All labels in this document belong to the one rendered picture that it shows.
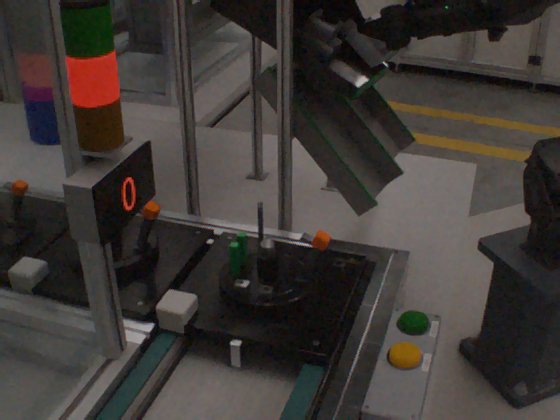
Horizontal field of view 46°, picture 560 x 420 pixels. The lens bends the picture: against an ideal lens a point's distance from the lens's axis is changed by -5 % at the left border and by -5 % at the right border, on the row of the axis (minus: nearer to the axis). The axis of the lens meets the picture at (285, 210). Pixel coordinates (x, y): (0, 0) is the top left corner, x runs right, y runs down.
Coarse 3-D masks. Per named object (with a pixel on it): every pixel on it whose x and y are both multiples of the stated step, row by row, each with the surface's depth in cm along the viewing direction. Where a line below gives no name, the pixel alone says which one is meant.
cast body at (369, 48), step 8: (376, 16) 102; (344, 24) 105; (352, 24) 105; (352, 32) 103; (352, 40) 104; (360, 40) 103; (368, 40) 103; (376, 40) 102; (360, 48) 104; (368, 48) 103; (376, 48) 103; (384, 48) 104; (368, 56) 104; (376, 56) 103; (384, 56) 103; (368, 64) 104; (376, 64) 104
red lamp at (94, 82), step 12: (72, 60) 64; (84, 60) 64; (96, 60) 64; (108, 60) 65; (72, 72) 65; (84, 72) 65; (96, 72) 65; (108, 72) 66; (72, 84) 66; (84, 84) 65; (96, 84) 65; (108, 84) 66; (72, 96) 67; (84, 96) 66; (96, 96) 66; (108, 96) 67
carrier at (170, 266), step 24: (120, 240) 103; (168, 240) 108; (192, 240) 108; (120, 264) 99; (144, 264) 101; (168, 264) 103; (192, 264) 105; (120, 288) 97; (144, 288) 97; (168, 288) 98; (144, 312) 92
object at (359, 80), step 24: (216, 0) 105; (240, 0) 103; (264, 0) 101; (312, 0) 111; (240, 24) 105; (264, 24) 103; (312, 72) 103; (336, 72) 106; (360, 72) 109; (384, 72) 110
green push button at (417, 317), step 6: (408, 312) 92; (414, 312) 92; (420, 312) 92; (402, 318) 91; (408, 318) 91; (414, 318) 91; (420, 318) 91; (426, 318) 91; (402, 324) 90; (408, 324) 90; (414, 324) 90; (420, 324) 90; (426, 324) 90; (408, 330) 90; (414, 330) 89; (420, 330) 90
